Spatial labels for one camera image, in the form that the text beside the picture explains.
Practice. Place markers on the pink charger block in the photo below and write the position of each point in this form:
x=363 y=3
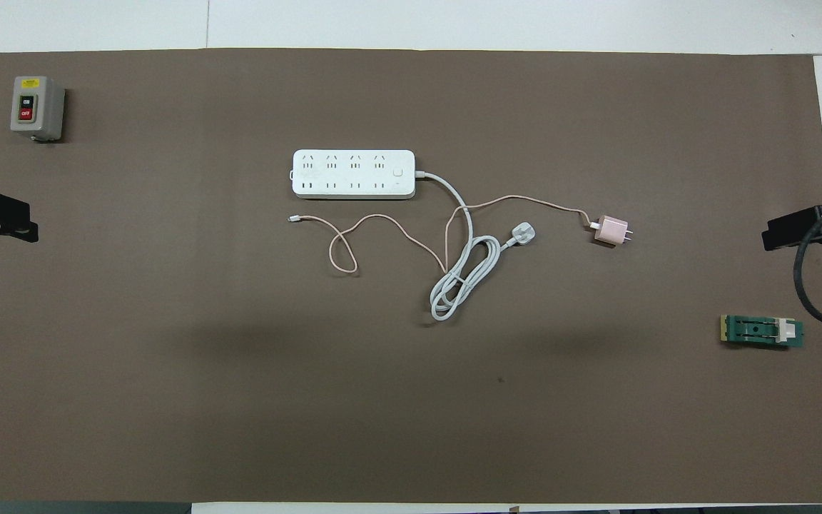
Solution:
x=612 y=230

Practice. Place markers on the white power strip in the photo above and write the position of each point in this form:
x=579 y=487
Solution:
x=354 y=175

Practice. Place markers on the brown table mat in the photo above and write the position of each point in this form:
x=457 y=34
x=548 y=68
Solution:
x=240 y=392

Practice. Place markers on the green knife switch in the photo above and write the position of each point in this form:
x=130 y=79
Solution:
x=753 y=330

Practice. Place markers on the grey on-off switch box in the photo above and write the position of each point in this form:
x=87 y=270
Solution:
x=29 y=100

